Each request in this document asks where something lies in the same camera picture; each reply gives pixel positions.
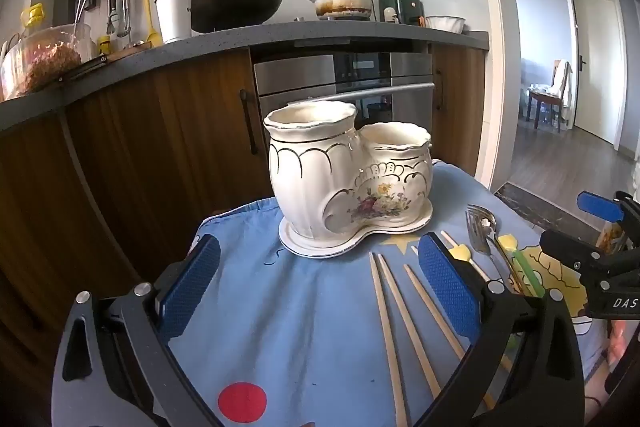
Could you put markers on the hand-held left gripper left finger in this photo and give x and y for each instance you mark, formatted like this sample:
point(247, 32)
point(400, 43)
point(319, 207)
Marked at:
point(192, 287)

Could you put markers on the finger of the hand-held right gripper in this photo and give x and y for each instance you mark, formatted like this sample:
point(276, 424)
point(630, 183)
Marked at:
point(599, 207)
point(570, 252)

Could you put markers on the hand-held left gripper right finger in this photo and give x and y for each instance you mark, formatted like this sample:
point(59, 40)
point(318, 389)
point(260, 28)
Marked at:
point(447, 287)

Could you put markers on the wooden chopstick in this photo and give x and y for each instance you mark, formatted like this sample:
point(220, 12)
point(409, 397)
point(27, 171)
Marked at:
point(410, 332)
point(446, 237)
point(387, 342)
point(432, 312)

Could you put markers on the silver fork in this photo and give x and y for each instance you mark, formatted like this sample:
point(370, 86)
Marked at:
point(477, 239)

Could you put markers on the silver flower spoon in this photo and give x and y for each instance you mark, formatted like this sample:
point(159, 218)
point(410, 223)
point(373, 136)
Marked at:
point(486, 213)

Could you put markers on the white floral ceramic utensil holder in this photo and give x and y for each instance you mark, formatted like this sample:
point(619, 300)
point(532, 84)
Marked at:
point(320, 167)

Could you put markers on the person's right forearm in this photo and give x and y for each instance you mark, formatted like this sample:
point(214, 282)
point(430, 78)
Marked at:
point(595, 372)

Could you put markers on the blue printed cloth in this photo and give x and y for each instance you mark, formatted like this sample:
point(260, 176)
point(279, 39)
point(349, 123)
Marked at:
point(300, 307)

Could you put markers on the wooden chair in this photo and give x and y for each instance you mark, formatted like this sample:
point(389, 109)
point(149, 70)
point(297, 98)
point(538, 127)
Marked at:
point(542, 99)

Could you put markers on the white cloth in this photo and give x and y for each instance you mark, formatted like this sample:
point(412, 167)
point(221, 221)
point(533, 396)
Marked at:
point(562, 79)

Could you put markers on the white ceramic holder saucer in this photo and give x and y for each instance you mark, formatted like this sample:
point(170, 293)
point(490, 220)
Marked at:
point(320, 248)

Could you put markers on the white door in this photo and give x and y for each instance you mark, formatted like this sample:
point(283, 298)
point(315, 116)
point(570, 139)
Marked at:
point(597, 67)

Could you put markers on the wide wooden kitchen cabinet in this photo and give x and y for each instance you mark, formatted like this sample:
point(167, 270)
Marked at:
point(150, 147)

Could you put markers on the narrow wooden cabinet door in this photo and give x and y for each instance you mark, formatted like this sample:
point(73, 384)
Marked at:
point(460, 97)

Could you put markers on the grey kitchen countertop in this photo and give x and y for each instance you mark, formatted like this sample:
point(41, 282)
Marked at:
point(200, 52)

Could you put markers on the stainless steel oven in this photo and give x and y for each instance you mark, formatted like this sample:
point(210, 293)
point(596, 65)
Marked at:
point(300, 74)

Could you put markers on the white bowl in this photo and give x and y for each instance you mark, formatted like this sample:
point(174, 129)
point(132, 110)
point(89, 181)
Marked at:
point(446, 23)

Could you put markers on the yellow spatula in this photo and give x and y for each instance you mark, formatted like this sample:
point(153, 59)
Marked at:
point(150, 27)

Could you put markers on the glass bowl with food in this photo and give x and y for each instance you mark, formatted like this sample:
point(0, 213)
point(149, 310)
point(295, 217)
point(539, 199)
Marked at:
point(40, 62)

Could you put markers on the white lidded mug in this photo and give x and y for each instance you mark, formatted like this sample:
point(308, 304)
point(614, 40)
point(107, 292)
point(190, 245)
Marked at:
point(173, 14)

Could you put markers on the dark green kitchen appliance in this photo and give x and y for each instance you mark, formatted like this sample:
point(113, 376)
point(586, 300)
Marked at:
point(400, 9)

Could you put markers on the hanging metal utensil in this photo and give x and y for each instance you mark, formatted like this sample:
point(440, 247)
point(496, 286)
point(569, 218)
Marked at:
point(125, 12)
point(112, 14)

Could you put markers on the white clay pot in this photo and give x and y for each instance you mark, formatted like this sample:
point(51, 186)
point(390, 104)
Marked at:
point(340, 2)

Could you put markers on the yellow plastic item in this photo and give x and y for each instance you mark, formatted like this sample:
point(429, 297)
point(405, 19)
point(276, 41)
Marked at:
point(31, 16)

